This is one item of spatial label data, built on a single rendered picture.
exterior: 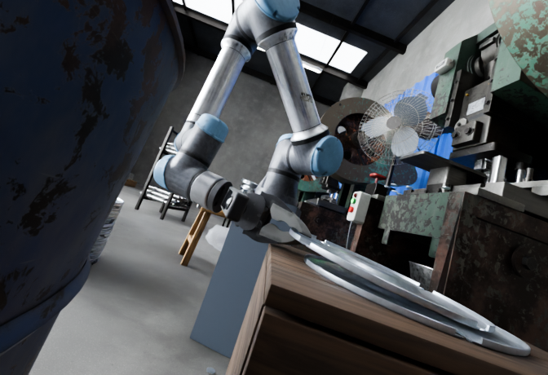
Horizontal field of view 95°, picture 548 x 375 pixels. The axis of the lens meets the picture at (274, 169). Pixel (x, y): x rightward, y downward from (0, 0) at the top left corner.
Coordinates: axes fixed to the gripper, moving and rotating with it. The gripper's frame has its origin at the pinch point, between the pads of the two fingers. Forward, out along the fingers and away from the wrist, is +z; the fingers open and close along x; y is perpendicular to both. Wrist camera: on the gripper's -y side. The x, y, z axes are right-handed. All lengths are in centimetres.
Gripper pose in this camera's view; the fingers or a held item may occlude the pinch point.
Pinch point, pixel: (303, 236)
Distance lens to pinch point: 47.3
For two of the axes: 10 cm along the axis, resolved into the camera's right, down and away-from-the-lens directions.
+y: 2.2, 2.5, 9.4
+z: 8.8, 3.6, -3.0
